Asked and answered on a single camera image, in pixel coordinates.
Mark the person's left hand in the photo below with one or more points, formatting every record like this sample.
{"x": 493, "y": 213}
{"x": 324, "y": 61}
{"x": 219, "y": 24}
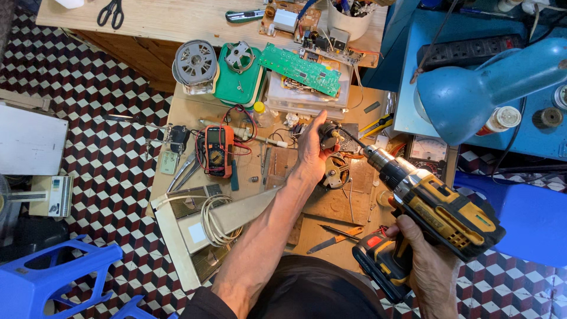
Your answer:
{"x": 308, "y": 153}

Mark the person's right hand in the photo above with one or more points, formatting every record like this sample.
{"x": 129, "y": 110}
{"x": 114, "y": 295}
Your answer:
{"x": 432, "y": 270}

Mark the small black electric motor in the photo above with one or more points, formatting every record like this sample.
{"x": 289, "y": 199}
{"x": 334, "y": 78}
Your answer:
{"x": 328, "y": 132}

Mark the clear plastic storage boxes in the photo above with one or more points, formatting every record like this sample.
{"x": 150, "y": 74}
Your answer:
{"x": 310, "y": 101}

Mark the wooden work board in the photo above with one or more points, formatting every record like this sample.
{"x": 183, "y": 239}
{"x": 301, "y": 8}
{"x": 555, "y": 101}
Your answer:
{"x": 336, "y": 199}

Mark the small yellow-capped bottle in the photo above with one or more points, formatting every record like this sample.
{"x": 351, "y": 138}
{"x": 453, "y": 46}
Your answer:
{"x": 262, "y": 113}

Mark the white soldering iron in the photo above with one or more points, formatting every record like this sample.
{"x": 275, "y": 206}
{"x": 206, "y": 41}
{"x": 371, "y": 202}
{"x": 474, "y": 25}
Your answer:
{"x": 243, "y": 133}

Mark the yellow utility knife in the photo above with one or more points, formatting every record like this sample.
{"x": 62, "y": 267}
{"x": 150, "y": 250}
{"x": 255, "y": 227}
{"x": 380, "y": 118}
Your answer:
{"x": 376, "y": 126}

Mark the green circuit board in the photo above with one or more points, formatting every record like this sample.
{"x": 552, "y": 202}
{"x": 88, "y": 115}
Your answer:
{"x": 301, "y": 68}

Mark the orange digital multimeter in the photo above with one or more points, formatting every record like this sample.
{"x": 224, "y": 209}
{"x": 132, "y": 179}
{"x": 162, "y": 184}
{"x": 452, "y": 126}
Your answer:
{"x": 218, "y": 150}

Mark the green plastic tray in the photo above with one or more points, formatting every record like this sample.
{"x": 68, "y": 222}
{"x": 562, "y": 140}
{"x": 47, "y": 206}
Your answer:
{"x": 234, "y": 84}

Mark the blue plastic chair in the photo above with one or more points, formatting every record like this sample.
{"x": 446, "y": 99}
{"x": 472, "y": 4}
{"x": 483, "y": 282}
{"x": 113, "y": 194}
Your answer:
{"x": 522, "y": 215}

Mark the analog meter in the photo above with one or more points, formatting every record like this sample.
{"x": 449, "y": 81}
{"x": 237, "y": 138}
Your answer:
{"x": 427, "y": 153}

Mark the metal pliers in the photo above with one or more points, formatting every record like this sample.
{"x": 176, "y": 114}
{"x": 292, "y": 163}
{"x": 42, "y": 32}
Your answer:
{"x": 186, "y": 169}

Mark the person's dark clothing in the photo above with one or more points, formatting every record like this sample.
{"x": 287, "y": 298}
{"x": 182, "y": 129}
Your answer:
{"x": 305, "y": 290}

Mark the white appliance casing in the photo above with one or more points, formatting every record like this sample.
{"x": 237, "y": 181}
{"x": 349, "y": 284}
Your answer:
{"x": 199, "y": 230}

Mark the brown circuit board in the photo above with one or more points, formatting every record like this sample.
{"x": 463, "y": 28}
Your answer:
{"x": 290, "y": 20}

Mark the metal helping-hand stand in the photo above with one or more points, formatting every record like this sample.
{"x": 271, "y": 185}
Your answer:
{"x": 170, "y": 136}

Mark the white round container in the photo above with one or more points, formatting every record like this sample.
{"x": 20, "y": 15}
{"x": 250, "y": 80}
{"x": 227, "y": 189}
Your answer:
{"x": 350, "y": 20}

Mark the small white remote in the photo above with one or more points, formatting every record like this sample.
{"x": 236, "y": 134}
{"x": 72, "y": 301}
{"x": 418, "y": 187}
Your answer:
{"x": 168, "y": 162}

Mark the grey motor stator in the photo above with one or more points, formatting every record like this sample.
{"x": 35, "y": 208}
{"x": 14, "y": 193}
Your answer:
{"x": 195, "y": 63}

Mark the green utility knife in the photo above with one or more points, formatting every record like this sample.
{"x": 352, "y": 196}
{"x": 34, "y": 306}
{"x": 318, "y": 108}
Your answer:
{"x": 243, "y": 16}

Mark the red white glue bottle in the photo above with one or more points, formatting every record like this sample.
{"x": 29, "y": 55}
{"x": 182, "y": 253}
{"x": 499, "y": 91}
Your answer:
{"x": 499, "y": 120}

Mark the wooden table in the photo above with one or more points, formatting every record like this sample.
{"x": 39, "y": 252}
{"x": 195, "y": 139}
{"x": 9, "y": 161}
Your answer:
{"x": 177, "y": 22}

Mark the blue desk lamp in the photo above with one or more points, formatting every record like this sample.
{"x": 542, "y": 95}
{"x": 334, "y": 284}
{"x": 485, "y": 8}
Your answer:
{"x": 483, "y": 88}

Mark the blue workbench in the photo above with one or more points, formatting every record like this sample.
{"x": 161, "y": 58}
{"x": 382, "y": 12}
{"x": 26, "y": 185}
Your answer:
{"x": 447, "y": 26}

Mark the black power strip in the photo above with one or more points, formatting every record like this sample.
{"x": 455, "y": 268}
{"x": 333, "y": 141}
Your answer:
{"x": 469, "y": 51}

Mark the black round knob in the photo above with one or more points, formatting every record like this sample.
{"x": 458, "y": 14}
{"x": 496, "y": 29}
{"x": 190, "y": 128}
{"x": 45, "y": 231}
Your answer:
{"x": 548, "y": 117}

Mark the black scissors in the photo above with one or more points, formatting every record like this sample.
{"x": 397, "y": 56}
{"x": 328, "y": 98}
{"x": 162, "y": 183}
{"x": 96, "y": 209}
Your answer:
{"x": 110, "y": 13}

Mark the white flat box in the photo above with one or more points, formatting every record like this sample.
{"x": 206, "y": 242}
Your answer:
{"x": 31, "y": 139}

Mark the blue plastic stool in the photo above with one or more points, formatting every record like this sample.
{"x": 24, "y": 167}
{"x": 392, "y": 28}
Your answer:
{"x": 53, "y": 277}

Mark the metal motor frame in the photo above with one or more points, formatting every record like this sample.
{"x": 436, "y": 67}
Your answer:
{"x": 335, "y": 171}

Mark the metal motor bracket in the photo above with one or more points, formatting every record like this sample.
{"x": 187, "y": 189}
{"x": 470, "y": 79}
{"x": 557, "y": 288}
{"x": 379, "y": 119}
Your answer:
{"x": 239, "y": 56}

